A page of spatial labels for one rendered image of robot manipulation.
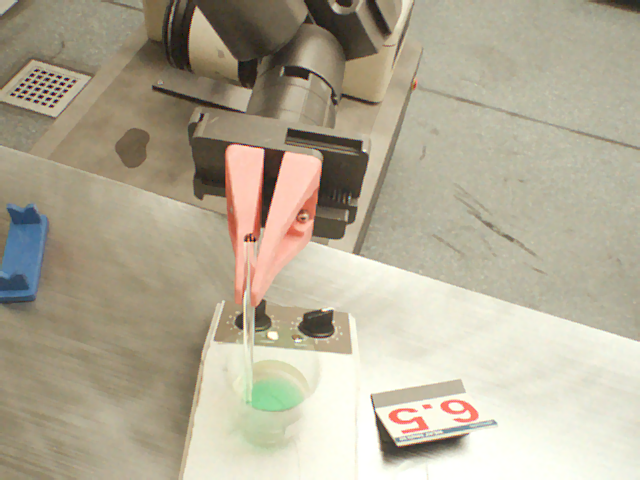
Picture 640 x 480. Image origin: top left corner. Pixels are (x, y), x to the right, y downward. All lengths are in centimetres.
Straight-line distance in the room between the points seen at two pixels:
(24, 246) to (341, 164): 40
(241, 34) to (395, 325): 34
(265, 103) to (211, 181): 6
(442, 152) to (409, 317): 133
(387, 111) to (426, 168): 45
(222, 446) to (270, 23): 28
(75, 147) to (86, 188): 62
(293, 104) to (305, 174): 6
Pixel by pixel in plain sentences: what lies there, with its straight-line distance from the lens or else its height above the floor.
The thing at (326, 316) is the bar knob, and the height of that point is 81.
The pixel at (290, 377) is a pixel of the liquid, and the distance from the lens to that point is 45.
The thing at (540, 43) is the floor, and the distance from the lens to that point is 254.
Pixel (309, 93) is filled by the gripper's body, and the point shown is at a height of 104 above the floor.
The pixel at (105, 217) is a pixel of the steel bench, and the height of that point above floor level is 75.
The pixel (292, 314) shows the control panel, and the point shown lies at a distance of 57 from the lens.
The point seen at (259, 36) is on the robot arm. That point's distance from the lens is 39.
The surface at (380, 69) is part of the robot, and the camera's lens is 138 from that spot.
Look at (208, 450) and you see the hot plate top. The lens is 46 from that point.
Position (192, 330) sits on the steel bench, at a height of 75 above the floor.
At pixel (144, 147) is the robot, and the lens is 132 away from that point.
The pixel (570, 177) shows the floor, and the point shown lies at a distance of 202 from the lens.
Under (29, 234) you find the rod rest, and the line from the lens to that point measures 68.
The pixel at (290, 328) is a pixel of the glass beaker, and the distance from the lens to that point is 41.
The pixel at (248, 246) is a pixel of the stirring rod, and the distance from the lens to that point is 28.
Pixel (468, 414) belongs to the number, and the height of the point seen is 78.
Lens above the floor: 127
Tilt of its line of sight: 53 degrees down
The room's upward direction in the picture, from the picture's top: 10 degrees clockwise
